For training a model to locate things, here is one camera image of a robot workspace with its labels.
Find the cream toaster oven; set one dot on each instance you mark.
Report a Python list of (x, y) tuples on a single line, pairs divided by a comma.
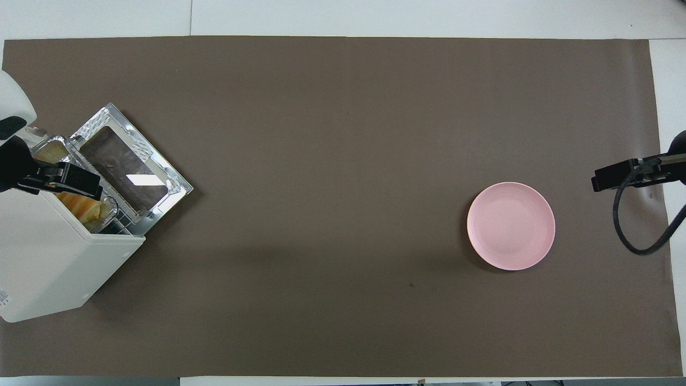
[(48, 257)]

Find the aluminium foil tray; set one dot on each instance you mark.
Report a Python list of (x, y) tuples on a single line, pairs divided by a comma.
[(59, 146)]

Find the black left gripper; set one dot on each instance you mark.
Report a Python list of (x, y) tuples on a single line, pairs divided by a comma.
[(13, 163)]

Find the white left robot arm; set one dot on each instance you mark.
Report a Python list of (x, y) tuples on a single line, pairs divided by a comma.
[(13, 96)]

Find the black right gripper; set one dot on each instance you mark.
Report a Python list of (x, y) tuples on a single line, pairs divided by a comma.
[(680, 142)]

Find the yellow sliced bread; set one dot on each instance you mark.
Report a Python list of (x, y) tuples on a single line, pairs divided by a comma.
[(80, 206)]

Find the brown table mat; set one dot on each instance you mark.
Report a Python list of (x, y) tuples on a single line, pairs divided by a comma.
[(321, 161)]

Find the pink round plate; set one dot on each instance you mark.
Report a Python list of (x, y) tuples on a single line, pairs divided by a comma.
[(511, 226)]

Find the glass oven door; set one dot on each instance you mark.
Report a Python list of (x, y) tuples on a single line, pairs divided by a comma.
[(128, 166)]

